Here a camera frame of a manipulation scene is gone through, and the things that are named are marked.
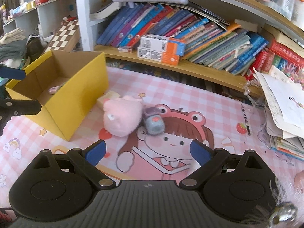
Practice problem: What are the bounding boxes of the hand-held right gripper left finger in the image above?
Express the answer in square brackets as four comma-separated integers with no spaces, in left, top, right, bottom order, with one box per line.
[31,139,117,190]

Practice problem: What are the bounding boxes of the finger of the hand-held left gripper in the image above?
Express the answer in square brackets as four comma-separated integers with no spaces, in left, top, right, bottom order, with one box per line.
[0,85,42,135]
[0,65,26,80]

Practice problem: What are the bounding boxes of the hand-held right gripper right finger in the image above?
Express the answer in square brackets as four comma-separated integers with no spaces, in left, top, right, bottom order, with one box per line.
[178,139,270,190]

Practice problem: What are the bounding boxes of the pink plush toy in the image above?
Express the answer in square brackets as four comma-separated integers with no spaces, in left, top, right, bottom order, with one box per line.
[103,95,144,137]

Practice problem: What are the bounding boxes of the cream sponge block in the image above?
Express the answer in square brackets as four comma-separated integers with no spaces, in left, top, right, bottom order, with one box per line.
[96,91,121,111]

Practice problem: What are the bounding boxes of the yellow cardboard box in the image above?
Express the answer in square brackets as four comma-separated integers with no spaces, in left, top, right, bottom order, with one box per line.
[5,50,110,142]

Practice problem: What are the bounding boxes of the white plastic container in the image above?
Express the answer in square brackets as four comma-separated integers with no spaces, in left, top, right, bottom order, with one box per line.
[269,0,295,21]

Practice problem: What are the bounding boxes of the pile of folded clothes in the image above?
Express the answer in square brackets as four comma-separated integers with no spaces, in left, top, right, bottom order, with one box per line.
[0,28,28,62]

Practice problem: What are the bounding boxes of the brown leather boot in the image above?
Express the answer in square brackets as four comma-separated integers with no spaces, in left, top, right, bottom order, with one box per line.
[26,34,47,62]

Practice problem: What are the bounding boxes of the pink printed table mat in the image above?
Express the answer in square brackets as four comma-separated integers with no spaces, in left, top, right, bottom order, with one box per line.
[0,66,304,219]

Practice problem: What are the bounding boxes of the brown white chessboard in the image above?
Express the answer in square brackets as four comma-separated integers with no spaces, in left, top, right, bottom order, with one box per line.
[44,20,80,53]

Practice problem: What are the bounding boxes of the white cubby shelf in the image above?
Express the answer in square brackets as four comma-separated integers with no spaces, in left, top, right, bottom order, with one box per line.
[2,0,78,38]

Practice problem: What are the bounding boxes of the clear bead ornament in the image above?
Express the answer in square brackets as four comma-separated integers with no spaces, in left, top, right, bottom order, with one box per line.
[243,78,262,107]

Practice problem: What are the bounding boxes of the pile of loose papers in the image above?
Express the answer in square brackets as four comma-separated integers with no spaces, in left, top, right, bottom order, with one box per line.
[252,66,304,161]

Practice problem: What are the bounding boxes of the white box with orange end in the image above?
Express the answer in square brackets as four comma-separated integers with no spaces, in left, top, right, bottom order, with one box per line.
[137,47,180,66]

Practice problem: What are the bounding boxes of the orange white usmile boxes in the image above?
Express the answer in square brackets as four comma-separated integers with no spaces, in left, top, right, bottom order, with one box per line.
[140,34,186,57]

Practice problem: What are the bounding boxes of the row of leaning books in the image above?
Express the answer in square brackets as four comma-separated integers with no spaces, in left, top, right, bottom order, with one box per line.
[96,2,304,81]

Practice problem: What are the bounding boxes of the white light bar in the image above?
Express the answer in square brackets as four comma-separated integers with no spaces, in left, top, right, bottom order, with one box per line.
[111,0,189,6]

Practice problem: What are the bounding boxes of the wooden bookshelf with white post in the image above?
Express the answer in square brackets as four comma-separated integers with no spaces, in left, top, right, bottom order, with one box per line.
[75,0,304,98]

